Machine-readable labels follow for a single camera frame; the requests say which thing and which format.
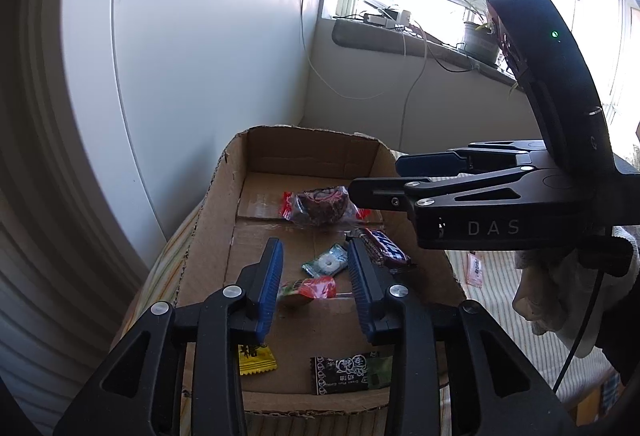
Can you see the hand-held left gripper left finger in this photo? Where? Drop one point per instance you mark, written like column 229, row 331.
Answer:
column 267, row 291

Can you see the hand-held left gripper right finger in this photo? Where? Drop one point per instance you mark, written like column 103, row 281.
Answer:
column 361, row 291

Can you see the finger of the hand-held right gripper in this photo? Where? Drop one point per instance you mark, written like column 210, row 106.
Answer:
column 425, row 163
column 380, row 192

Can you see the red green candy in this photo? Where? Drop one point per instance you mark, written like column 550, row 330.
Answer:
column 315, row 289

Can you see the green white mint candy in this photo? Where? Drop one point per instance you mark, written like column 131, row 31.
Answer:
column 325, row 261

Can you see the brown chocolate bar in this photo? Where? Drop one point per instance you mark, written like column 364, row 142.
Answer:
column 387, row 243

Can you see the cardboard box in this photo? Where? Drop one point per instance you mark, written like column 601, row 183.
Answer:
column 320, row 328

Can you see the yellow candy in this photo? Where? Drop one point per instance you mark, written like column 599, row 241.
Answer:
column 257, row 361

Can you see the black green candy packet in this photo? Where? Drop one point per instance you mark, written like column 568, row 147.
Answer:
column 340, row 371

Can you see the person's right hand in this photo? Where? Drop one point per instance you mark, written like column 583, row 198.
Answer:
column 547, row 296

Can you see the potted spider plant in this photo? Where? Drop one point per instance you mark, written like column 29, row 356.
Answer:
column 480, row 41

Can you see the pink paper label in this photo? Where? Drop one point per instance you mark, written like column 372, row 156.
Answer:
column 475, row 268

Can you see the grey window sill mat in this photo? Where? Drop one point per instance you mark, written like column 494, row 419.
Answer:
column 380, row 43

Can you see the white power strip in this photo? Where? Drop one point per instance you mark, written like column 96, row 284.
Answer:
column 387, row 18

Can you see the white wardrobe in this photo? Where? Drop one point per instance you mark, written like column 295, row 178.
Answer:
column 200, row 41

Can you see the blue checkered cloth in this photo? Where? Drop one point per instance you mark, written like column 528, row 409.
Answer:
column 612, row 391

